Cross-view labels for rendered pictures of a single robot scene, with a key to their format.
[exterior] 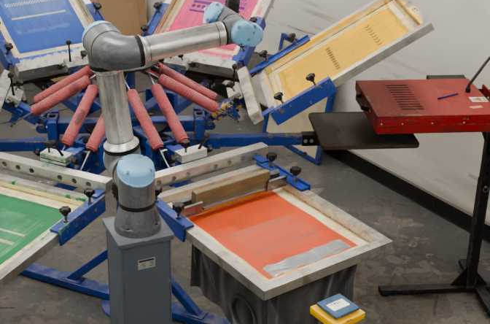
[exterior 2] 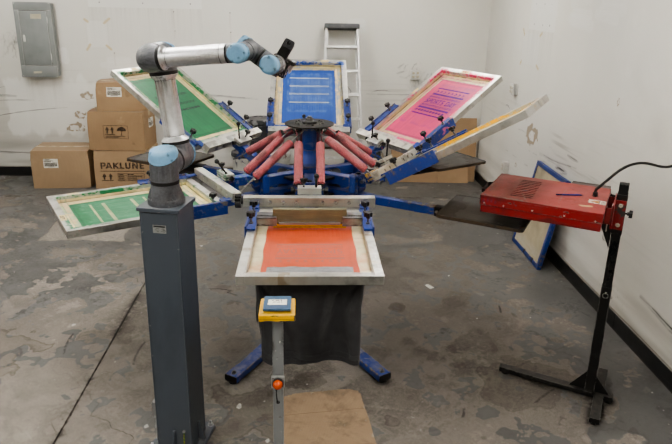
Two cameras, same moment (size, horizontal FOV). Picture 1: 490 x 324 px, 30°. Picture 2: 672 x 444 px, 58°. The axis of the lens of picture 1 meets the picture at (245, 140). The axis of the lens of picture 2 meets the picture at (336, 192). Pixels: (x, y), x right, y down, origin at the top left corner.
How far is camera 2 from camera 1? 1.95 m
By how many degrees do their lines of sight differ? 32
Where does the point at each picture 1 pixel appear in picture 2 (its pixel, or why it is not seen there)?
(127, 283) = (145, 241)
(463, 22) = (649, 149)
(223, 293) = not seen: hidden behind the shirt
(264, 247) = (289, 256)
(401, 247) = (554, 344)
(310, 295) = (308, 304)
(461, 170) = (635, 291)
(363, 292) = (487, 365)
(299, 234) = (327, 256)
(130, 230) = (151, 199)
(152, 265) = (164, 232)
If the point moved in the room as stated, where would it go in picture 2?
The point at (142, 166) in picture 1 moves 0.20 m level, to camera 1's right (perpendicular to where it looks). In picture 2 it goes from (164, 151) to (199, 159)
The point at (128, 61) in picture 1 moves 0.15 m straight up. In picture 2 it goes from (147, 62) to (144, 22)
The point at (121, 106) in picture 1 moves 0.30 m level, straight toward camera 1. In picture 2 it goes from (167, 107) to (113, 119)
